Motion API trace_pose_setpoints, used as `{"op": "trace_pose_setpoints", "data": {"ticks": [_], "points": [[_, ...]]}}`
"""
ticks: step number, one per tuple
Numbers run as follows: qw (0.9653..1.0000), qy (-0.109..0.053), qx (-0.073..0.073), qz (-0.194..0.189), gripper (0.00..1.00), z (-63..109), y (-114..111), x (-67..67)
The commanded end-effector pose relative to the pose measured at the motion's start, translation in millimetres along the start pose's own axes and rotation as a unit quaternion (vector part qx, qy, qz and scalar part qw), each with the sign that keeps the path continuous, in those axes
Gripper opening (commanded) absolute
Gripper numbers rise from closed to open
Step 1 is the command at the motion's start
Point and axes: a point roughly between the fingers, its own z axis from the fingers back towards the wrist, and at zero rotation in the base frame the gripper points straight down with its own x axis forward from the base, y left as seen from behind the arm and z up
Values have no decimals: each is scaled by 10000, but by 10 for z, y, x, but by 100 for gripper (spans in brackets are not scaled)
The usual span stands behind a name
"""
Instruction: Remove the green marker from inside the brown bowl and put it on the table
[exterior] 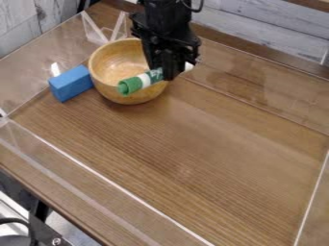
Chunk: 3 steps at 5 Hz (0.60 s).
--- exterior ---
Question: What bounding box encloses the black table leg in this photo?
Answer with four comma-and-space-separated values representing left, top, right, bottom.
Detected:
33, 200, 49, 223

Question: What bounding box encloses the black cable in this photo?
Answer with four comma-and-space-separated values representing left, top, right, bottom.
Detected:
0, 217, 42, 246

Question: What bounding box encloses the clear acrylic tray wall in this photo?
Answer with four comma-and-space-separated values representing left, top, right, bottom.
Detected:
0, 109, 214, 246

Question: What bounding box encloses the clear acrylic corner bracket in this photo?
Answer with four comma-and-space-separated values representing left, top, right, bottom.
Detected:
81, 12, 128, 45

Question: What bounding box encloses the brown wooden bowl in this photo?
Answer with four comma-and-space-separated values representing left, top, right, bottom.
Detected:
87, 37, 168, 105

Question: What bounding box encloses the blue rectangular block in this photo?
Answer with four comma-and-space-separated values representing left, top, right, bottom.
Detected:
48, 65, 93, 103

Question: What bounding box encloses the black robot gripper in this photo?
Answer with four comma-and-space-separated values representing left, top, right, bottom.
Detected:
129, 0, 204, 81

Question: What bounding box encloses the green white dry-erase marker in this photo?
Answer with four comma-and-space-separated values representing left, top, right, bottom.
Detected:
116, 61, 195, 97

